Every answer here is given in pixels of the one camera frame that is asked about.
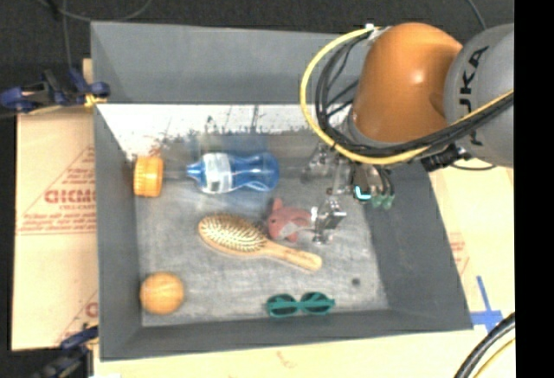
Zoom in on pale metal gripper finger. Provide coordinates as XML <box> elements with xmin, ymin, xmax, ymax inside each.
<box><xmin>329</xmin><ymin>208</ymin><xmax>349</xmax><ymax>236</ymax></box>
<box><xmin>310</xmin><ymin>199</ymin><xmax>334</xmax><ymax>246</ymax></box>

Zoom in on pink toy animal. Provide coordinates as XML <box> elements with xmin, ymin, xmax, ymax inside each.
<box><xmin>264</xmin><ymin>197</ymin><xmax>313</xmax><ymax>244</ymax></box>

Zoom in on wooden hairbrush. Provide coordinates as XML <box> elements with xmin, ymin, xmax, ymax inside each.
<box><xmin>197</xmin><ymin>213</ymin><xmax>324</xmax><ymax>272</ymax></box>

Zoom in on green sunglasses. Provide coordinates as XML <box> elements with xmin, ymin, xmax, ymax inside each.
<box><xmin>265</xmin><ymin>292</ymin><xmax>337</xmax><ymax>318</ymax></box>

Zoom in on clear blue plastic bottle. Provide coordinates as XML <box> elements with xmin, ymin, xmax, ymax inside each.
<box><xmin>164</xmin><ymin>151</ymin><xmax>281</xmax><ymax>195</ymax></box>

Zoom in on grey metal bin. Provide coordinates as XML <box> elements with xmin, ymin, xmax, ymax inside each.
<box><xmin>89</xmin><ymin>21</ymin><xmax>473</xmax><ymax>361</ymax></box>

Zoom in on orange wooden ball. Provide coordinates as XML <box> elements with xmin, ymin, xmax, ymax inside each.
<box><xmin>138</xmin><ymin>272</ymin><xmax>186</xmax><ymax>316</ymax></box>

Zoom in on orange ribbed cup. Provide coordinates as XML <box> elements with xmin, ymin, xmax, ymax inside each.
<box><xmin>132</xmin><ymin>155</ymin><xmax>165</xmax><ymax>199</ymax></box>

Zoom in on black cylinder on white bracket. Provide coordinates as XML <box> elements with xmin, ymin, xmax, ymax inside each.
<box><xmin>419</xmin><ymin>143</ymin><xmax>473</xmax><ymax>173</ymax></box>

